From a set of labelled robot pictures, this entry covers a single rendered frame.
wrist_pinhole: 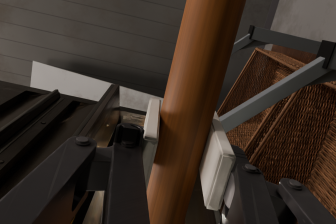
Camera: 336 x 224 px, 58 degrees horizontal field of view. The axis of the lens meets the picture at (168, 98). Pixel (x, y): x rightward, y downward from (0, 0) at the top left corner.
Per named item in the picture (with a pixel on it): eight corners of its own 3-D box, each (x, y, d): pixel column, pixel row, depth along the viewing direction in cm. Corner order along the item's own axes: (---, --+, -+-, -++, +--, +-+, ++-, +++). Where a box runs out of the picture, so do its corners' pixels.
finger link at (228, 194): (239, 191, 12) (310, 206, 12) (221, 141, 17) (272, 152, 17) (229, 222, 13) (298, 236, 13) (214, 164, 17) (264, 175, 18)
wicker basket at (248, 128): (293, 192, 121) (226, 178, 119) (255, 134, 175) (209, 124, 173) (340, 76, 107) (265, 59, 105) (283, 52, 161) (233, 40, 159)
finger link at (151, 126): (145, 197, 14) (129, 194, 14) (152, 138, 21) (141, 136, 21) (158, 140, 13) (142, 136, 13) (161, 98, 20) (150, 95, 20)
